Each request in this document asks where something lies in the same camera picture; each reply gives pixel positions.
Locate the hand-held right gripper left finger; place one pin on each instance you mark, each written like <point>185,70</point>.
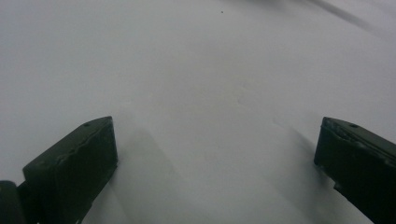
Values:
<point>68,168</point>

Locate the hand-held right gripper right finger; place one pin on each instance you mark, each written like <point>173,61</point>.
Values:
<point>358,161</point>

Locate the light grey table mat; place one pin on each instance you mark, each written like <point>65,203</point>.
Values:
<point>199,77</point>

